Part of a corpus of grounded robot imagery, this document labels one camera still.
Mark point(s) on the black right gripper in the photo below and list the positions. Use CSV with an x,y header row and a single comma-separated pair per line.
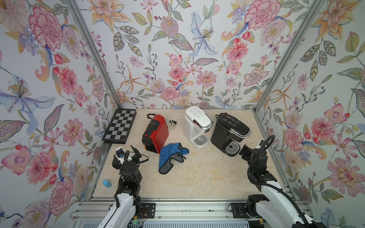
x,y
249,151

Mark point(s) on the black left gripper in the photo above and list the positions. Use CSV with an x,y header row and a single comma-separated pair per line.
x,y
137,153

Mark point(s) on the black coffee machine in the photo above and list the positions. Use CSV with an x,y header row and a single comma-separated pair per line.
x,y
228,132

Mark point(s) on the red Nespresso coffee machine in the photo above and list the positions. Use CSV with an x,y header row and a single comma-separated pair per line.
x,y
155,134

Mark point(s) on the blue microfibre cloth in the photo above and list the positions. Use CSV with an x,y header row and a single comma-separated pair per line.
x,y
170,153

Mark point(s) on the white coffee machine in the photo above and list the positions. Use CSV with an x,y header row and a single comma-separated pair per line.
x,y
196,124

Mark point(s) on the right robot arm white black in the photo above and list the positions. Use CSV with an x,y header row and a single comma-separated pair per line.
x,y
275,206

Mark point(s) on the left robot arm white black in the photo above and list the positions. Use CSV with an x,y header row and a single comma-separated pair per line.
x,y
127,203

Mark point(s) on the blue small cylinder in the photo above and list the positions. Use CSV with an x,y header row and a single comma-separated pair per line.
x,y
107,183

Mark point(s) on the black folding chessboard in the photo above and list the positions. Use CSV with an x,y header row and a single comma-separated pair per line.
x,y
120,126

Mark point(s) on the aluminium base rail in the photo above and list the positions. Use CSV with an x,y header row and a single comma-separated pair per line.
x,y
172,213

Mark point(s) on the aluminium corner post left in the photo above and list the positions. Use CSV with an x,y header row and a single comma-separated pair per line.
x,y
77,16

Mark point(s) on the aluminium corner post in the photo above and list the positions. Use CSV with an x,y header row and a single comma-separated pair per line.
x,y
77,16
290,52

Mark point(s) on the aluminium corner post right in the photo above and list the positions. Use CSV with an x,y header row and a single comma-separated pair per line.
x,y
290,52

